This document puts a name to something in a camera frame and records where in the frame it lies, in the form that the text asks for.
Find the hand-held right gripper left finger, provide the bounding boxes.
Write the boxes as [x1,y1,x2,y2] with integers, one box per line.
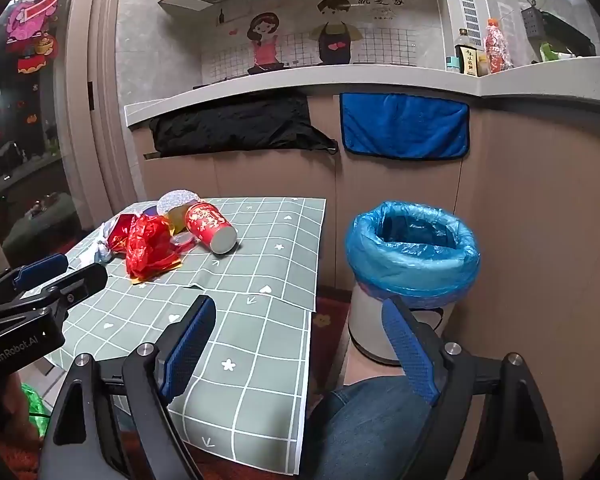
[39,295,217,480]

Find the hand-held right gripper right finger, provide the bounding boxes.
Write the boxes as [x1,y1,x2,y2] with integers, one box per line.
[381,296,565,480]

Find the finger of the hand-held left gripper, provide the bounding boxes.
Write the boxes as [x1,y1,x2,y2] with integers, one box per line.
[0,263,108,322]
[0,253,69,306]

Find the white paper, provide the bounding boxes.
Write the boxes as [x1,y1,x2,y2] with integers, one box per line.
[77,242,113,266]

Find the white trash bin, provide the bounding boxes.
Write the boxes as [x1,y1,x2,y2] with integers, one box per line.
[346,287,446,366]

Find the green plastic object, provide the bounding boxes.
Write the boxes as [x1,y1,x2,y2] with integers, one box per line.
[20,382,51,436]

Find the silver and red foil wrapper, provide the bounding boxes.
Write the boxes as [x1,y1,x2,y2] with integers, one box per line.
[101,212,138,252]

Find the red crumpled plastic wrapper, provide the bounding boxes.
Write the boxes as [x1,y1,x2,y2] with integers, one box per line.
[125,214,181,281]

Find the red patterned floor mat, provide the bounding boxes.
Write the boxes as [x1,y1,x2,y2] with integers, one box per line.
[307,285,353,396]

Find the green checked tablecloth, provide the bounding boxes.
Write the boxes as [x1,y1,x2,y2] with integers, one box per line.
[47,196,327,476]

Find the gold foil wrapper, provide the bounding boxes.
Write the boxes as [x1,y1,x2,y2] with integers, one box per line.
[162,205,191,236]

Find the red paper cup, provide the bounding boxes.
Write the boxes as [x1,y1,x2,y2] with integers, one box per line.
[184,201,239,256]

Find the black cloth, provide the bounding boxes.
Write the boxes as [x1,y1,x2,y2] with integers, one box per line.
[148,94,339,158]

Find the blue towel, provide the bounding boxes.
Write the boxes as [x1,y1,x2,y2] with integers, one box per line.
[340,92,471,162]

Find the pink pig window sticker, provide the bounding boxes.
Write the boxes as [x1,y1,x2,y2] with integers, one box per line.
[5,0,63,43]

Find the white countertop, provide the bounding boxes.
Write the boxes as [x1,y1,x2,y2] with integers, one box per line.
[124,55,600,128]

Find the dark sauce bottle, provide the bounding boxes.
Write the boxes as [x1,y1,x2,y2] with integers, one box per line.
[454,28,478,77]

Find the red bottle with orange cap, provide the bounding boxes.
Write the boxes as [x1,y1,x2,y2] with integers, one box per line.
[484,18,515,75]

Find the white vent panel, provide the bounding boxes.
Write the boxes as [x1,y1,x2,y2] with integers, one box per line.
[457,0,482,43]

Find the grey utensil holder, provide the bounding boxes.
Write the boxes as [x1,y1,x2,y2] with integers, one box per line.
[520,7,545,38]

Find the black dish rack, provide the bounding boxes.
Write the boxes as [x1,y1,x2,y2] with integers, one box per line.
[540,10,597,58]

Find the cartoon girl wall sticker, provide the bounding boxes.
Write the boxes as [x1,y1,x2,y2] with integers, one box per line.
[246,12,284,74]

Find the cartoon boy wall sticker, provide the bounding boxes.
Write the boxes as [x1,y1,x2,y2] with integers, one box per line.
[310,0,362,66]

